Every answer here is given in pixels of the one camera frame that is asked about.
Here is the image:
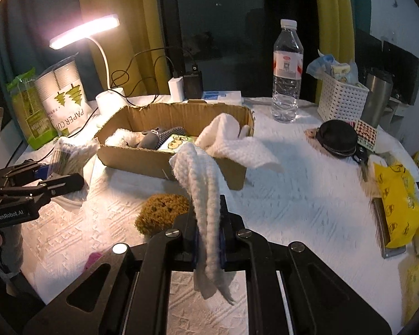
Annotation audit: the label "white textured tablecloth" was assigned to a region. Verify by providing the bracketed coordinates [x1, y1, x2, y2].
[7, 94, 419, 335]

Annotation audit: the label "white plastic basket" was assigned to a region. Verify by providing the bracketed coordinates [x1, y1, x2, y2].
[316, 71, 370, 123]

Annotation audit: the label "yellow curtain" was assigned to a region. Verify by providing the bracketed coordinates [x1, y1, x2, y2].
[312, 0, 356, 64]
[76, 0, 172, 97]

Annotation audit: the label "yellow snack packets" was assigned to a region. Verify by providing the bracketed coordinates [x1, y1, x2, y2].
[330, 61, 361, 85]

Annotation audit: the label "brown sponge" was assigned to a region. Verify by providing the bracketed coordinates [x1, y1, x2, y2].
[134, 193, 193, 235]

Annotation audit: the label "dark patterned cloth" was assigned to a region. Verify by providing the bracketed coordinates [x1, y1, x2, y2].
[157, 126, 186, 148]

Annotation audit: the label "black monitor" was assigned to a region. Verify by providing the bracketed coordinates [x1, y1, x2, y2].
[355, 29, 385, 75]
[382, 40, 419, 106]

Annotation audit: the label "white fluffy cloth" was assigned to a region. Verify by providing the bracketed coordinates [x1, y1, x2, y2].
[104, 128, 141, 148]

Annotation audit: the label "brown cardboard box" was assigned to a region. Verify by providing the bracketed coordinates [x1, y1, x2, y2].
[94, 100, 256, 191]

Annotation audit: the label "grey sock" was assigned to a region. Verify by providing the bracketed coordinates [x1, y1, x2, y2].
[137, 129, 165, 151]

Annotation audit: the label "red dotted card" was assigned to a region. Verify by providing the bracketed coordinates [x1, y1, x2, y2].
[354, 119, 378, 153]

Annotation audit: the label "bunch of keys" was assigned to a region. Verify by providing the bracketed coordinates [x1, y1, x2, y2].
[352, 146, 371, 183]

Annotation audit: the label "yellow tissue packet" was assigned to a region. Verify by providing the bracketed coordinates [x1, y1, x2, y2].
[366, 154, 419, 249]

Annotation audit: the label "blue white flat box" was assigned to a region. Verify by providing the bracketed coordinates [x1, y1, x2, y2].
[200, 90, 244, 105]

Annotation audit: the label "blue white plastic bag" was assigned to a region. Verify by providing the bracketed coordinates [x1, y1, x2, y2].
[306, 53, 336, 78]

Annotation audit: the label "black lamp cable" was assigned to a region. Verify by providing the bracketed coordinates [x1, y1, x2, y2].
[38, 106, 103, 163]

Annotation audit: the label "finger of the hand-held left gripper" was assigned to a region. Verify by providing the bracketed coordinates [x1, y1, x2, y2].
[0, 159, 55, 187]
[0, 173, 86, 201]

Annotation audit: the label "dark glass window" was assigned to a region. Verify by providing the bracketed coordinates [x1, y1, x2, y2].
[160, 0, 319, 95]

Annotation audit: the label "steel tumbler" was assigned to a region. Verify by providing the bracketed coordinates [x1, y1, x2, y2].
[361, 71, 394, 128]

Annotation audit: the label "yellow printed tissue pack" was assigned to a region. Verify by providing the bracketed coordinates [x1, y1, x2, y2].
[158, 134, 201, 154]

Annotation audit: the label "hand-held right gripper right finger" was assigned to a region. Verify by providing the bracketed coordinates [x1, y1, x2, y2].
[218, 195, 392, 335]

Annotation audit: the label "grey phone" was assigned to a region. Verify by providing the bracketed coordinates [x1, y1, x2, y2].
[372, 197, 408, 259]

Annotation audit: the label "black charger cable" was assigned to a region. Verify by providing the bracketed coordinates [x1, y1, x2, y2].
[109, 46, 197, 92]

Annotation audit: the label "white desk lamp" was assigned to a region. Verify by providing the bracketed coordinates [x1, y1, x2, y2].
[49, 13, 128, 113]

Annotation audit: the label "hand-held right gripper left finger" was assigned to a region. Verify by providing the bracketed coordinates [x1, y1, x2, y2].
[23, 212, 200, 335]

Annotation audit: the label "clear plastic water bottle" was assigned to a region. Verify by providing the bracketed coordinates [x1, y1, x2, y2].
[271, 19, 304, 124]

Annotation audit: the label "black zip pouch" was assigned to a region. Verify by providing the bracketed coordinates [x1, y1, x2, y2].
[316, 119, 359, 158]

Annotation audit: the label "white charger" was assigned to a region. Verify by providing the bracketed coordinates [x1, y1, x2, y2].
[168, 76, 184, 102]

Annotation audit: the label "green packet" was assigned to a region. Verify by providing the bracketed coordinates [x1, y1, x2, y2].
[5, 68, 57, 149]

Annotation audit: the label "clear cotton swab packet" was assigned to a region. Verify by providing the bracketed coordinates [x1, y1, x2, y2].
[50, 137, 101, 210]

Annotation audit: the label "pink plush toy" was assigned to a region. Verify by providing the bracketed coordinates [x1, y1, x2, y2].
[83, 251, 103, 271]

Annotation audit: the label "paper cup sleeve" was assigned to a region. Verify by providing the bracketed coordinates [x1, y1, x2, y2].
[34, 59, 89, 137]

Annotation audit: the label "black power adapter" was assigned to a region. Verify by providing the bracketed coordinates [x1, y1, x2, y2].
[183, 63, 204, 100]

